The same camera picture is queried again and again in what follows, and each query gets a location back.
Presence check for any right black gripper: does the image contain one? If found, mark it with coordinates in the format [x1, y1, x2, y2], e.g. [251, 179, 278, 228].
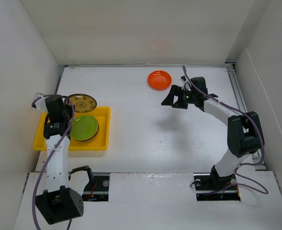
[161, 84, 197, 109]

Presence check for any orange plate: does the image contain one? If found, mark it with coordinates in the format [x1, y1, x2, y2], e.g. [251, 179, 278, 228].
[147, 70, 172, 91]

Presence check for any green plate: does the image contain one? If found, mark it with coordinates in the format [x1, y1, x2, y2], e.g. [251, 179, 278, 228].
[70, 115, 99, 142]

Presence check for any yellow patterned plate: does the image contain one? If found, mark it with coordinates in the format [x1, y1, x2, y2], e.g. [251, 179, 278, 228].
[68, 93, 97, 113]

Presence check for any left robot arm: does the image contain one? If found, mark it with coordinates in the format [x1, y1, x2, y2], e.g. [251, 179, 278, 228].
[32, 93, 94, 229]

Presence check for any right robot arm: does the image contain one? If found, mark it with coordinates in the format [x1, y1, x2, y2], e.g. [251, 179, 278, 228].
[161, 76, 265, 194]

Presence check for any yellow plastic bin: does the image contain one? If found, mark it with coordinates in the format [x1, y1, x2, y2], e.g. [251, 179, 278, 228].
[33, 107, 111, 151]

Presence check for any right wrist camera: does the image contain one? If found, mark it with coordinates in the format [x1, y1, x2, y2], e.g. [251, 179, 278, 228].
[180, 76, 191, 91]

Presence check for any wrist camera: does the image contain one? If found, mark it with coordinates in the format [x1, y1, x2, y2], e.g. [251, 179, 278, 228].
[32, 93, 47, 112]
[180, 76, 191, 91]

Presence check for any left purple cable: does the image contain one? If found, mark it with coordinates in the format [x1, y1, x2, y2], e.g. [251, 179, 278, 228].
[32, 94, 76, 230]

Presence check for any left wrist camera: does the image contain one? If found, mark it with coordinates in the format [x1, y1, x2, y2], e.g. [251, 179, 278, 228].
[32, 93, 47, 112]

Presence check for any right aluminium rail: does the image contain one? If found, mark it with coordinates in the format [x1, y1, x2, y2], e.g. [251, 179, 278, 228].
[225, 62, 267, 171]

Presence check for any left base mount slot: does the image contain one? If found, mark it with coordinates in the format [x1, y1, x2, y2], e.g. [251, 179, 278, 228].
[82, 174, 110, 202]

